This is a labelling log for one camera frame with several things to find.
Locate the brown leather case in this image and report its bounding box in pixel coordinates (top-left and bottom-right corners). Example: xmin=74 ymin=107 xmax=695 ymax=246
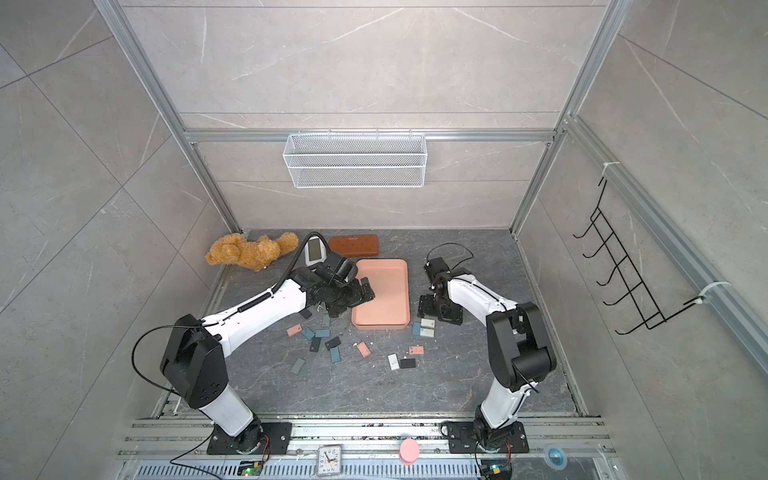
xmin=328 ymin=234 xmax=380 ymax=258

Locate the blue tape roll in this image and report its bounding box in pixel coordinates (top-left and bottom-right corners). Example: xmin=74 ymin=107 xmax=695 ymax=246
xmin=543 ymin=445 xmax=568 ymax=471

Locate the white eraser front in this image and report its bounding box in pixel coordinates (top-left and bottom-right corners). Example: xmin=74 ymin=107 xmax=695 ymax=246
xmin=387 ymin=354 xmax=400 ymax=370

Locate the pink eraser left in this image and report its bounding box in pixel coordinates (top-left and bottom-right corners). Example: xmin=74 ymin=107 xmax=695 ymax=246
xmin=286 ymin=324 xmax=303 ymax=337

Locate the pink eraser centre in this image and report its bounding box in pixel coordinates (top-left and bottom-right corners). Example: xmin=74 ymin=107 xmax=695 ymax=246
xmin=356 ymin=342 xmax=371 ymax=358

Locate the pink storage tray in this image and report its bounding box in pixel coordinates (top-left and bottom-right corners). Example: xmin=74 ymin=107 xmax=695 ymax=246
xmin=351 ymin=259 xmax=411 ymax=331

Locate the pink round cap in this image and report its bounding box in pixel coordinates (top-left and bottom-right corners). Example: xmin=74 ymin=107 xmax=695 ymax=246
xmin=399 ymin=438 xmax=421 ymax=466

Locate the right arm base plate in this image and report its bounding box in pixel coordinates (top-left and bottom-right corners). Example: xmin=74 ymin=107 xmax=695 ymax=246
xmin=439 ymin=420 xmax=530 ymax=454

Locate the black wire hook rack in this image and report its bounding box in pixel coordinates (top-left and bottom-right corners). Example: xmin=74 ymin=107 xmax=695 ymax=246
xmin=572 ymin=177 xmax=706 ymax=336

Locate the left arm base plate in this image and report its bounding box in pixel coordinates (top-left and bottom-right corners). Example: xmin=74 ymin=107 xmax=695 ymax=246
xmin=206 ymin=422 xmax=293 ymax=455

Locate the small analog clock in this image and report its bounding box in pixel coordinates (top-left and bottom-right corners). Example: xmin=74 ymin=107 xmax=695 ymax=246
xmin=315 ymin=445 xmax=343 ymax=477

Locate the grey eraser front left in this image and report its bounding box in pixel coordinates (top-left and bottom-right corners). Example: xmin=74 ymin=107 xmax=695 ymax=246
xmin=291 ymin=358 xmax=306 ymax=375

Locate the brown teddy bear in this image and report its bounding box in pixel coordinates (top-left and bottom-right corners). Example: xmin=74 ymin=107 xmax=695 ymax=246
xmin=205 ymin=232 xmax=299 ymax=271

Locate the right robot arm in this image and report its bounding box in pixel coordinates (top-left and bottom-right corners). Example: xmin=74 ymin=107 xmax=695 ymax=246
xmin=418 ymin=254 xmax=557 ymax=453

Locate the white digital clock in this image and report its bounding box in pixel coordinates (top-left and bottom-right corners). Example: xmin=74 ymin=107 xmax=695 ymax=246
xmin=303 ymin=235 xmax=328 ymax=267

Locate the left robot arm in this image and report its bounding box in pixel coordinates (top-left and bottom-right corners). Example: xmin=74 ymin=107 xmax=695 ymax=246
xmin=159 ymin=231 xmax=375 ymax=452

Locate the white wire mesh basket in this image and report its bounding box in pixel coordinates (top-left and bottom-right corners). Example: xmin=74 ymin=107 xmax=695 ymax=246
xmin=283 ymin=132 xmax=428 ymax=189

